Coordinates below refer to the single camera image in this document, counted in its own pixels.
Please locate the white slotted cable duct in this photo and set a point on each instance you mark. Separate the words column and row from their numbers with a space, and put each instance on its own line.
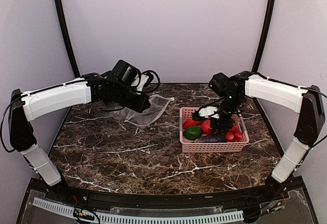
column 165, row 217

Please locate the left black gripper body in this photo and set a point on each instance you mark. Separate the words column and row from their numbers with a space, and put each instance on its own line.
column 134, row 104

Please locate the left wiring connector board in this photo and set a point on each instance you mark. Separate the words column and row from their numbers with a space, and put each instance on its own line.
column 80, row 215

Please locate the right black frame post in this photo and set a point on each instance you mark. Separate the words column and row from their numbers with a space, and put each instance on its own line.
column 264, row 35

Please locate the green bell pepper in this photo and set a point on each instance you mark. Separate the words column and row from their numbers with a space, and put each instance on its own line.
column 192, row 133

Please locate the left black frame post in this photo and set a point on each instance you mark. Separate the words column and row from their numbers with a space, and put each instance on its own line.
column 66, row 38

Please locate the clear zip top bag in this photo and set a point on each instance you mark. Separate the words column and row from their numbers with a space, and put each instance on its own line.
column 158, row 105

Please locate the black frame post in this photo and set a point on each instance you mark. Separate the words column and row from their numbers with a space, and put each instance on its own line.
column 66, row 38
column 264, row 35

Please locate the orange red mango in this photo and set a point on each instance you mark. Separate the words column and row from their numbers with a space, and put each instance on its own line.
column 190, row 122

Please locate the wiring connector board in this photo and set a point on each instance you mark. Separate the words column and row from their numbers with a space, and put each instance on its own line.
column 276, row 206
column 80, row 215

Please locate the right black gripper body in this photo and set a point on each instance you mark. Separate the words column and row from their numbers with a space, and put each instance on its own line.
column 228, row 122

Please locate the red lychee bunch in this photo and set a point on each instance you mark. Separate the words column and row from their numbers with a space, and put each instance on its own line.
column 234, row 134

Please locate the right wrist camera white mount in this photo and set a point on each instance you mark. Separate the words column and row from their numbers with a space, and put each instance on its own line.
column 205, row 113

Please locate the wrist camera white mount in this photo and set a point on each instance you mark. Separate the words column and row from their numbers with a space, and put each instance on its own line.
column 205, row 113
column 142, row 81

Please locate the purple eggplant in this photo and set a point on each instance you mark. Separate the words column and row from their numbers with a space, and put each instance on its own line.
column 212, row 139

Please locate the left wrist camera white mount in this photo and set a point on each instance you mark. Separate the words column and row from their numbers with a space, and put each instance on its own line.
column 142, row 81

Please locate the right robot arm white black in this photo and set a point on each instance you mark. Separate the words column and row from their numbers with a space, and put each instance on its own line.
column 300, row 102

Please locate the right wiring connector board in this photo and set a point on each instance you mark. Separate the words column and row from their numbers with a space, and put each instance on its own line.
column 276, row 206

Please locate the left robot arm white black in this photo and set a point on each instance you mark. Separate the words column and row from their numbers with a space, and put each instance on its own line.
column 123, row 85

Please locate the black front rail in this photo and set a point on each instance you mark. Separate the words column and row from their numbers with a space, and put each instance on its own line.
column 243, row 199

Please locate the red apple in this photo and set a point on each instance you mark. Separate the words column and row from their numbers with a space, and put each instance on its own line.
column 206, row 127

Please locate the pink plastic basket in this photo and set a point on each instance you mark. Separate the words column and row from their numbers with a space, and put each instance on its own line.
column 223, row 147

